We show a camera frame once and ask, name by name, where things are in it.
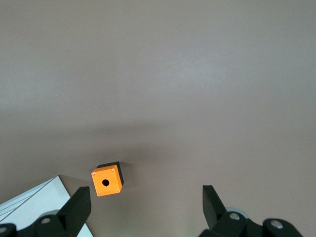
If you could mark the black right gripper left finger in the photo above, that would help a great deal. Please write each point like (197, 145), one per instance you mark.
(74, 209)

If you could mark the orange button enclosure box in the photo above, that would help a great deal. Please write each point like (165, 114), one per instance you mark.
(112, 186)

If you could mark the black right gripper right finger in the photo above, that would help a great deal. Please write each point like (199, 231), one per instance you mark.
(213, 209)

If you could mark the white plastic drawer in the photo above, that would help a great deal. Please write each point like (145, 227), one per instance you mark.
(12, 210)
(12, 199)
(12, 207)
(12, 203)

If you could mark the white drawer cabinet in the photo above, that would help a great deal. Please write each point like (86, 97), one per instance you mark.
(44, 202)

